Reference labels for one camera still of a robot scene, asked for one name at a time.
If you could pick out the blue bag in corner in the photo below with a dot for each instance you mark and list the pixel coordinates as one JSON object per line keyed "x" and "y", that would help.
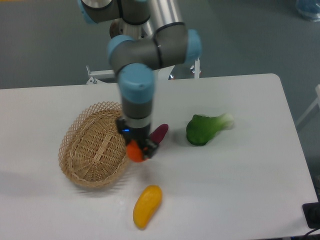
{"x": 309, "y": 9}

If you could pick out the white frame at right edge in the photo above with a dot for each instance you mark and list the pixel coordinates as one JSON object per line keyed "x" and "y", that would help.
{"x": 310, "y": 111}

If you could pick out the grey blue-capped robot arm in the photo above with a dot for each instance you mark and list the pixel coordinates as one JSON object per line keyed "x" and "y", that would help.
{"x": 153, "y": 37}

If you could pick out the orange fruit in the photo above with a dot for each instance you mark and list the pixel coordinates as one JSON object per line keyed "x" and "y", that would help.
{"x": 134, "y": 153}

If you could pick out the green bok choy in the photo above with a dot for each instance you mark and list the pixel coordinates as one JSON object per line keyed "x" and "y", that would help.
{"x": 201, "y": 129}

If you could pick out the woven wicker basket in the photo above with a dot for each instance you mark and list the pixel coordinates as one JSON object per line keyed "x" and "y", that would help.
{"x": 92, "y": 153}

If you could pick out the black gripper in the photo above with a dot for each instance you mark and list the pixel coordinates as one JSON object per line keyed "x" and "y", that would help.
{"x": 139, "y": 135}

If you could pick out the purple sweet potato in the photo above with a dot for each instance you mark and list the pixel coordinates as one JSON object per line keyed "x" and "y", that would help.
{"x": 159, "y": 133}

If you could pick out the black device at table edge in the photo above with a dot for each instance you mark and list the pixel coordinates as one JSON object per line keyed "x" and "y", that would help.
{"x": 312, "y": 214}

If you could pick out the yellow mango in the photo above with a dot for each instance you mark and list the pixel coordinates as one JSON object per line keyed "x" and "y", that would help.
{"x": 146, "y": 206}

